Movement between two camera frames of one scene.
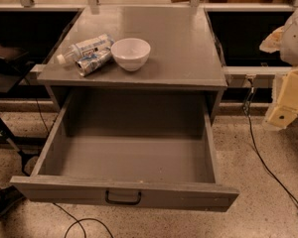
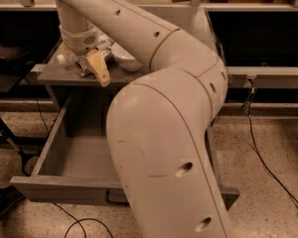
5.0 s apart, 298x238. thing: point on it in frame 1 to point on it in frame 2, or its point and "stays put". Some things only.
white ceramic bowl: [131, 54] stays put
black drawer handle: [124, 202] stays put
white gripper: [296, 45] to [76, 41]
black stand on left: [6, 62] stays put
